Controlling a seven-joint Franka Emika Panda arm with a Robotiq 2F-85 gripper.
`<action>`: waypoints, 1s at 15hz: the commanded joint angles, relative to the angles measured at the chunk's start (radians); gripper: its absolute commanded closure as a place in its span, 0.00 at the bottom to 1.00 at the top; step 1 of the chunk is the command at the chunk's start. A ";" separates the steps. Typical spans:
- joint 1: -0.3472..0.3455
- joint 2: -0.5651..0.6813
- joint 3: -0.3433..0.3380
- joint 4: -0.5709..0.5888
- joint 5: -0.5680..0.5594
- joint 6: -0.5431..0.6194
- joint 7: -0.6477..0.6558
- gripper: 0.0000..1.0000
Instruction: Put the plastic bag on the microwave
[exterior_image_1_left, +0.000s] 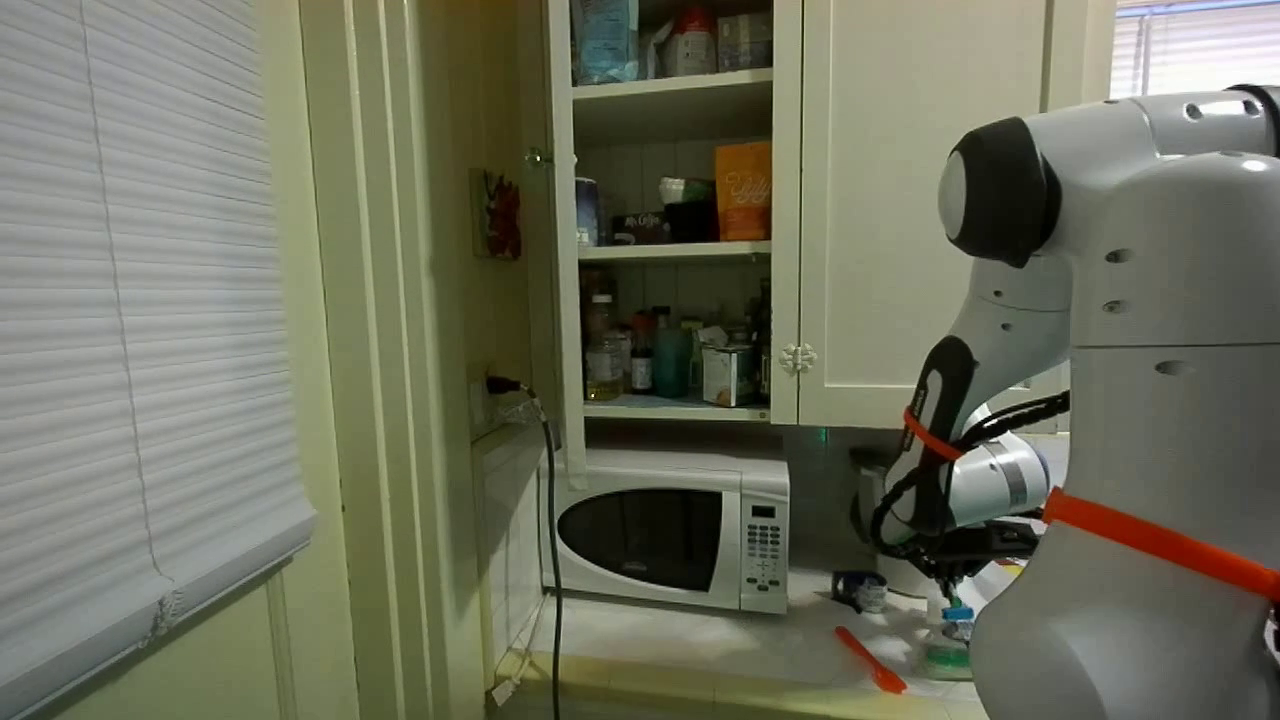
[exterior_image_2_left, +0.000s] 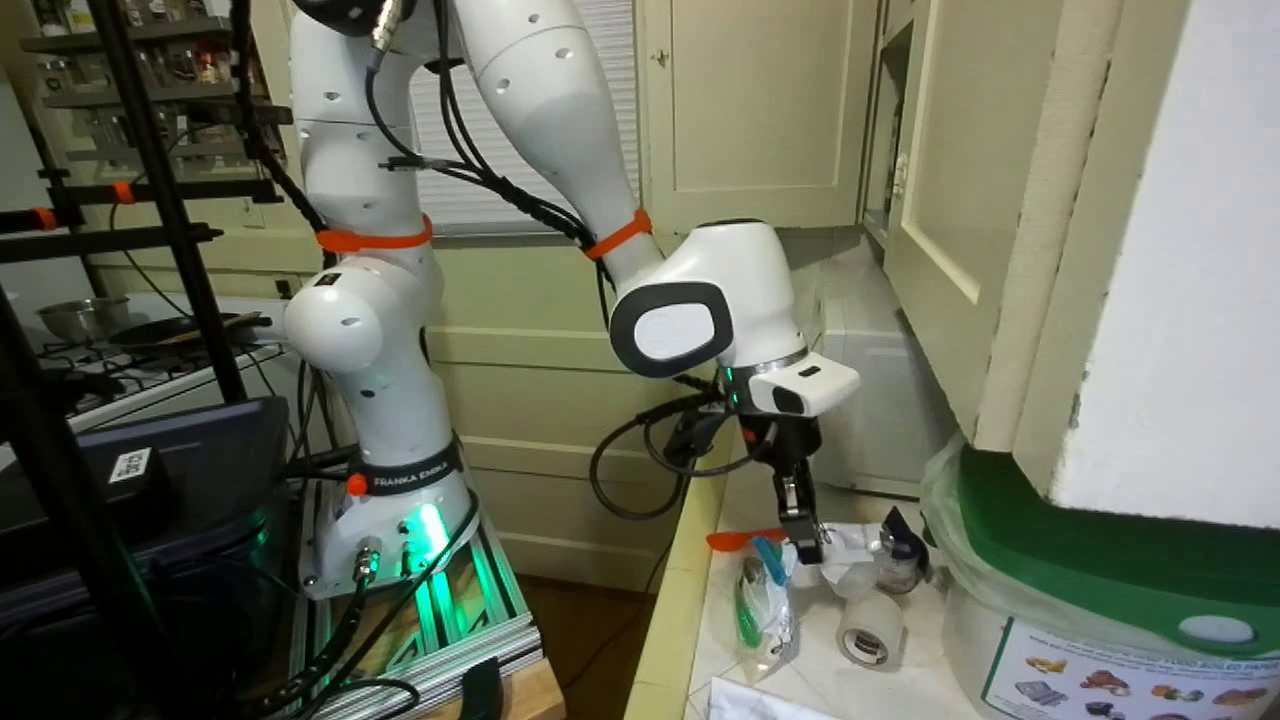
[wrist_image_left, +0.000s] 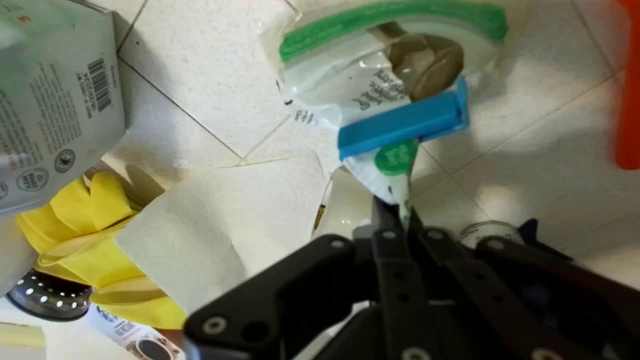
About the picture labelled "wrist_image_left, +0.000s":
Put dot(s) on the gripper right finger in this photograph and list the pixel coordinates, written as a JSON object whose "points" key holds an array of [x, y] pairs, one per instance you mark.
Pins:
{"points": [[525, 300]]}

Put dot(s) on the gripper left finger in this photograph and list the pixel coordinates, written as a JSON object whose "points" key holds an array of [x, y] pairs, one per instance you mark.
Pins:
{"points": [[300, 280]]}

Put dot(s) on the clear plastic bag green zip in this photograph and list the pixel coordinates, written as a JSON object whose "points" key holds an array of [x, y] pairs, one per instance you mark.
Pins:
{"points": [[345, 85]]}

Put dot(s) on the blue bag clip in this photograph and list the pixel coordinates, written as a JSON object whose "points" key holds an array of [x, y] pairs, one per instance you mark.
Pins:
{"points": [[400, 125]]}

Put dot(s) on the clear round lid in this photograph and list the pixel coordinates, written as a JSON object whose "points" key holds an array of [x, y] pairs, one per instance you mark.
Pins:
{"points": [[487, 231]]}

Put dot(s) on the white paper towel roll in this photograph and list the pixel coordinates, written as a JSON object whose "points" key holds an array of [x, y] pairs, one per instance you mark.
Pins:
{"points": [[220, 225]]}

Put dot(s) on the white coffee packet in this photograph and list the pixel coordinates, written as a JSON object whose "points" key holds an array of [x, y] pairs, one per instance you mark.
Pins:
{"points": [[130, 335]]}

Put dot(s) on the yellow rubber gloves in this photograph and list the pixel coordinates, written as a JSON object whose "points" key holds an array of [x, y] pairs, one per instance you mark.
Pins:
{"points": [[95, 250]]}

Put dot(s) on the orange plastic object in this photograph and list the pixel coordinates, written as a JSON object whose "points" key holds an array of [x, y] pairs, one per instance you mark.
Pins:
{"points": [[629, 90]]}

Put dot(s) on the perforated metal strainer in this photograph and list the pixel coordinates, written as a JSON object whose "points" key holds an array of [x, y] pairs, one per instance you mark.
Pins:
{"points": [[45, 297]]}

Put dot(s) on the yellow sponge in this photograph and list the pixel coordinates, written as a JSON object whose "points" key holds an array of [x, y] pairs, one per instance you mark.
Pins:
{"points": [[20, 342]]}

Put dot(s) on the grey printed carton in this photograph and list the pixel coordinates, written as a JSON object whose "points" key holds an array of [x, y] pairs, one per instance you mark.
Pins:
{"points": [[55, 100]]}

